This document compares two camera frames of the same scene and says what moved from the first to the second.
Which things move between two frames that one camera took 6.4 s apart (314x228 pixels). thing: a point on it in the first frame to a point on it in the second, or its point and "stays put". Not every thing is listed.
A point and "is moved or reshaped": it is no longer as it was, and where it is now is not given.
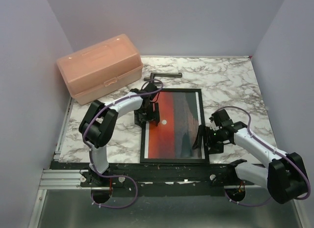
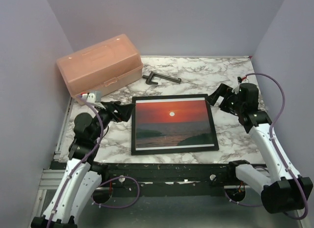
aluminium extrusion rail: (62, 179) stays put
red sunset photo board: (180, 117) is moved or reshaped
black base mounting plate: (162, 180) stays put
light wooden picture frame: (204, 160) to (170, 124)
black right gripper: (214, 148) to (222, 90)
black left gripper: (155, 116) to (124, 111)
